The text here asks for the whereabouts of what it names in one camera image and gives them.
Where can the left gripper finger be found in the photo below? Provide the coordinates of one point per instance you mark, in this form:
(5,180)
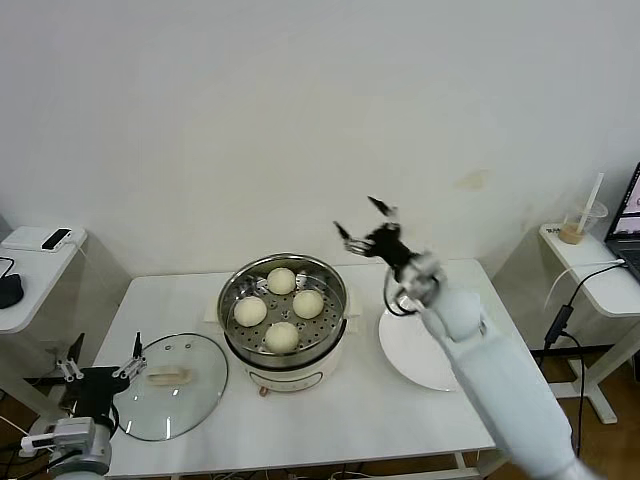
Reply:
(132,367)
(71,369)

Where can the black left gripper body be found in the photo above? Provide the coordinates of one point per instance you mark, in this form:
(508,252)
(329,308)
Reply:
(97,390)

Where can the cream electric cooker pot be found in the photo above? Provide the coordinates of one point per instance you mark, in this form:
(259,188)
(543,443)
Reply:
(290,377)

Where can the black lumpy object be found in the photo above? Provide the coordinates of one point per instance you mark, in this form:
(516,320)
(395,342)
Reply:
(10,292)

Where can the clear plastic drink cup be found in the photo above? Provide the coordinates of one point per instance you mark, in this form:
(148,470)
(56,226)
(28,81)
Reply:
(570,232)

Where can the open dark laptop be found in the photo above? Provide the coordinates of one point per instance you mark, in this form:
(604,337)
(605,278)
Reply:
(625,250)

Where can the white steamed baozi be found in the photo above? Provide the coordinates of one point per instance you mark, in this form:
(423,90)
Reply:
(281,336)
(307,304)
(249,311)
(280,280)

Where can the black smartphone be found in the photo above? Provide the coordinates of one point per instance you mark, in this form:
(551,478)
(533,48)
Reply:
(56,240)

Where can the round white plate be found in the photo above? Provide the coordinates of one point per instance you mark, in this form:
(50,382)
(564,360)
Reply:
(400,350)

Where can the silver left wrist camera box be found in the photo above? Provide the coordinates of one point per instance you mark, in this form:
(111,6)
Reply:
(70,431)

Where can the perforated steel steamer basket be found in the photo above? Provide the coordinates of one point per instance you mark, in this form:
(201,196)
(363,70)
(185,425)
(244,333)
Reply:
(330,330)

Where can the white drinking straw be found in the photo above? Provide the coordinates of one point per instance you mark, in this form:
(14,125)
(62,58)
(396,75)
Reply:
(592,195)

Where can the flat white box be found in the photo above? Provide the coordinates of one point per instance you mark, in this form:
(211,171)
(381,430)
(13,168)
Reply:
(20,240)

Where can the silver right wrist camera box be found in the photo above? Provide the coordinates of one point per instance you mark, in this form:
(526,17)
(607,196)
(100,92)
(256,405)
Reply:
(422,275)

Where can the white side table with laptop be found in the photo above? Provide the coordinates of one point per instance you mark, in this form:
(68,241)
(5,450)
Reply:
(570,255)

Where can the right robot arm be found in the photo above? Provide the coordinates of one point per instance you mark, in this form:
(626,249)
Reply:
(500,390)

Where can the white side table with phone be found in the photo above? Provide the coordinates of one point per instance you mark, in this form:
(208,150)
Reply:
(45,285)

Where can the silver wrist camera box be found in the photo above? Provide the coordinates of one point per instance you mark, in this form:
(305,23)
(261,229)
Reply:
(422,275)
(70,431)

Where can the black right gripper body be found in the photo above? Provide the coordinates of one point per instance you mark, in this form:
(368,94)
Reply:
(392,247)

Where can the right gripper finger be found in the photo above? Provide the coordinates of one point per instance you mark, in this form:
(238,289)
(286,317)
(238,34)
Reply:
(394,217)
(360,246)

